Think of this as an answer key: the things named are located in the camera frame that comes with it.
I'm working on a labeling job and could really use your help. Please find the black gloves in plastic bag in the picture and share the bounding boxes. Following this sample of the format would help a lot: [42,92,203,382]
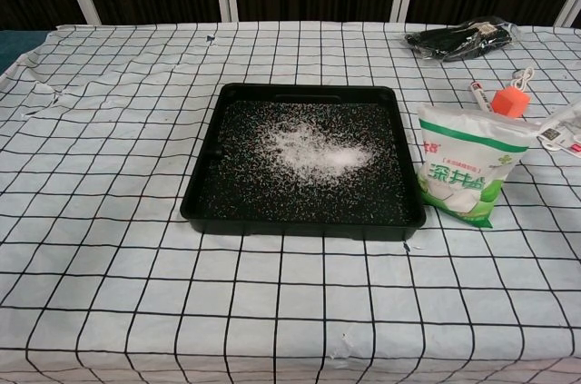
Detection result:
[402,16,523,63]

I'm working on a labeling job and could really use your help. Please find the white salt pile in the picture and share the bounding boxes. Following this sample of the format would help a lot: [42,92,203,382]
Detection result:
[267,120,378,185]

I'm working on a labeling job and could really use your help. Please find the clear plastic parts packet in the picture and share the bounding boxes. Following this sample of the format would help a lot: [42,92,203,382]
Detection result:
[528,97,581,153]

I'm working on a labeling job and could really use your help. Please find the white green salt bag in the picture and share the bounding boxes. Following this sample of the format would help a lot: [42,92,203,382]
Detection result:
[416,102,533,230]

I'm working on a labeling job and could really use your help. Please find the orange cube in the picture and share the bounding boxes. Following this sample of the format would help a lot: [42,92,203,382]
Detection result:
[493,87,530,120]

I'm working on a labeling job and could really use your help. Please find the white black checkered tablecloth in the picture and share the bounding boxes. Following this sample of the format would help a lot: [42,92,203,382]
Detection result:
[0,20,581,384]

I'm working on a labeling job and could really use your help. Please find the black square plastic tray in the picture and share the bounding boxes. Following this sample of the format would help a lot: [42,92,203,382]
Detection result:
[180,83,428,240]

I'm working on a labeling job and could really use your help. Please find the red white marker pen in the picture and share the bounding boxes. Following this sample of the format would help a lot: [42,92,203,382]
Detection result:
[468,81,496,113]

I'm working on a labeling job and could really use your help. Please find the teal padded table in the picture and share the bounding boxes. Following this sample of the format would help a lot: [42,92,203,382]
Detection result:
[0,28,47,77]

